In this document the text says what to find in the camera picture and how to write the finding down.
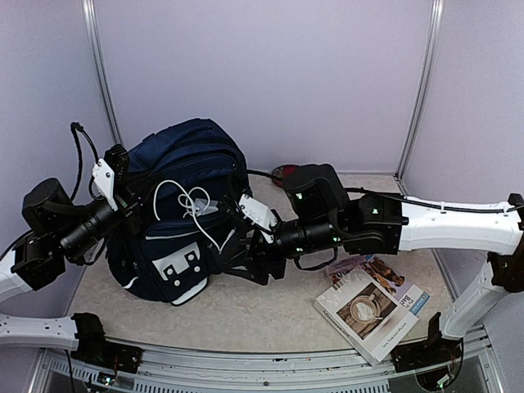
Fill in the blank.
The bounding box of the white charger with cable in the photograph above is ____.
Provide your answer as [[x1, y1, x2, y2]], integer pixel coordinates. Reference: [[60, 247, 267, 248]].
[[153, 179, 238, 251]]

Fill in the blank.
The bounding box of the front aluminium rail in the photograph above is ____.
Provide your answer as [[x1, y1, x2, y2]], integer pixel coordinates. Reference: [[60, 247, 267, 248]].
[[28, 323, 508, 393]]

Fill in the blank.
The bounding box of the navy blue backpack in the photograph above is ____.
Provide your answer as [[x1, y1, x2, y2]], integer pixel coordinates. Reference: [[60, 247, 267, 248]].
[[106, 118, 251, 306]]

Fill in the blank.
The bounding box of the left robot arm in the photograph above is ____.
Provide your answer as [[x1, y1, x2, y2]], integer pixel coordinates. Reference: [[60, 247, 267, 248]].
[[1, 178, 142, 373]]

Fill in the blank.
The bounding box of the dog cover booklet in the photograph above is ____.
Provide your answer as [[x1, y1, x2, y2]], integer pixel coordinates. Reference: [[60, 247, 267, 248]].
[[362, 255, 430, 315]]

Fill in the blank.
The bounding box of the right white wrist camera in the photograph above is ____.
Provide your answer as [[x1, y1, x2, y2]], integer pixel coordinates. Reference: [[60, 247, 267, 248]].
[[218, 193, 278, 244]]

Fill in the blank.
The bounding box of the left aluminium frame post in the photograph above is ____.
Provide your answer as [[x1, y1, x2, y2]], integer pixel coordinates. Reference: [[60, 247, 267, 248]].
[[81, 0, 124, 144]]

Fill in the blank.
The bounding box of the aluminium frame post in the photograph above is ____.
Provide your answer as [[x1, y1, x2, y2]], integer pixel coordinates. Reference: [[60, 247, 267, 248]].
[[395, 0, 445, 182], [81, 0, 124, 144]]

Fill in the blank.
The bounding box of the right aluminium frame post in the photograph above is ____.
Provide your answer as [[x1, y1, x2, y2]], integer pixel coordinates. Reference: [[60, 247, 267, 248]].
[[395, 0, 445, 182]]

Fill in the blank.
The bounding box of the white coffee cover book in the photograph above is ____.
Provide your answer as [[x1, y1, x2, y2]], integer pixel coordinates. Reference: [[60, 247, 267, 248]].
[[314, 267, 418, 366]]

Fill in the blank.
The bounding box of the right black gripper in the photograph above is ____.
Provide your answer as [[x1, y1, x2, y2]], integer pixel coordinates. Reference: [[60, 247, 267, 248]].
[[219, 216, 346, 287]]

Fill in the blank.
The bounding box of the red floral round dish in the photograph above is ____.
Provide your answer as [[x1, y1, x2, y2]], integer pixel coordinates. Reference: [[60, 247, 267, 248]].
[[271, 165, 299, 187]]

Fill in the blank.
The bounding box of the pink magazine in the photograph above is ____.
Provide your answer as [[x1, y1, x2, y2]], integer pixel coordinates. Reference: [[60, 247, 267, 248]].
[[325, 255, 367, 284]]

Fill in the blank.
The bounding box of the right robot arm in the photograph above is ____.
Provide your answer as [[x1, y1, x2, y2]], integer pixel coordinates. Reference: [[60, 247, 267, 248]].
[[218, 164, 523, 372]]

